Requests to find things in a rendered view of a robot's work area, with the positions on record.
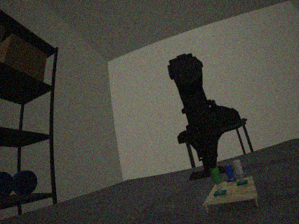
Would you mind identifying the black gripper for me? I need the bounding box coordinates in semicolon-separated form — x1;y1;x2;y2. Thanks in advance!
177;95;241;169

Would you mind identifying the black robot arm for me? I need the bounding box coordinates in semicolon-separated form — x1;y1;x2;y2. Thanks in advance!
167;53;230;174

